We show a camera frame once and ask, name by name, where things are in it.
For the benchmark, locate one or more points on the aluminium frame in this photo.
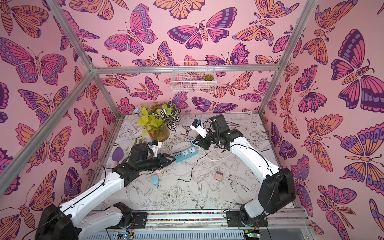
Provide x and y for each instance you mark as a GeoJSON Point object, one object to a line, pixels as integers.
{"type": "Point", "coordinates": [22, 157]}

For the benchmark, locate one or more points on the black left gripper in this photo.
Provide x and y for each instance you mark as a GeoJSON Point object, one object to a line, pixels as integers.
{"type": "Point", "coordinates": [164, 159]}

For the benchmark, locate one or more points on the pink charger adapter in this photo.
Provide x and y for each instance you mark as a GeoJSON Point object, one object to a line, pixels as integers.
{"type": "Point", "coordinates": [218, 176]}

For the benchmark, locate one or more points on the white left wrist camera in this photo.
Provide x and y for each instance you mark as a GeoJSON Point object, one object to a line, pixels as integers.
{"type": "Point", "coordinates": [155, 146]}

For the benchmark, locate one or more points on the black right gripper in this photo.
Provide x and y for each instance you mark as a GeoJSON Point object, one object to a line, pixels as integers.
{"type": "Point", "coordinates": [205, 139]}

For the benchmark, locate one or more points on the blue bluetooth headset case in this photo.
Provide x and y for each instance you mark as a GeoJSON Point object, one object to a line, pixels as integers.
{"type": "Point", "coordinates": [155, 180]}

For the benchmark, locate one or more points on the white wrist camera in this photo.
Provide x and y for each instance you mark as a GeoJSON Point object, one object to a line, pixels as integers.
{"type": "Point", "coordinates": [155, 146]}
{"type": "Point", "coordinates": [197, 126]}

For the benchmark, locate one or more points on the glass vase with plants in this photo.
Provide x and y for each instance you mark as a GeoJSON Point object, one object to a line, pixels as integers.
{"type": "Point", "coordinates": [158, 120]}

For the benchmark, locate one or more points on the blue power strip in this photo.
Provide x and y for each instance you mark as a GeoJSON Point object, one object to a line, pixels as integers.
{"type": "Point", "coordinates": [186, 154]}

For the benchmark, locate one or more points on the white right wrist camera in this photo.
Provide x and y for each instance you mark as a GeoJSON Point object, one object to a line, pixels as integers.
{"type": "Point", "coordinates": [197, 126]}

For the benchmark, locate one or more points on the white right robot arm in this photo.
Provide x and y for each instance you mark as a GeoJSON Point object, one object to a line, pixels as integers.
{"type": "Point", "coordinates": [277, 185]}

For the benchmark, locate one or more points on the small potted succulent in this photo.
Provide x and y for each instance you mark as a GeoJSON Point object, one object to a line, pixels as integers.
{"type": "Point", "coordinates": [209, 77]}

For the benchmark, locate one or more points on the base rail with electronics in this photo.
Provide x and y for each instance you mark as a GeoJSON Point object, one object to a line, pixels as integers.
{"type": "Point", "coordinates": [286, 224]}

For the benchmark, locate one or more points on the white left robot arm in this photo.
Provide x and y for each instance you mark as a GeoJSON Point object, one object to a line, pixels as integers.
{"type": "Point", "coordinates": [73, 220]}

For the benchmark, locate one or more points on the white wire basket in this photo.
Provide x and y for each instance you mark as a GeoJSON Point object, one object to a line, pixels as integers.
{"type": "Point", "coordinates": [188, 76]}

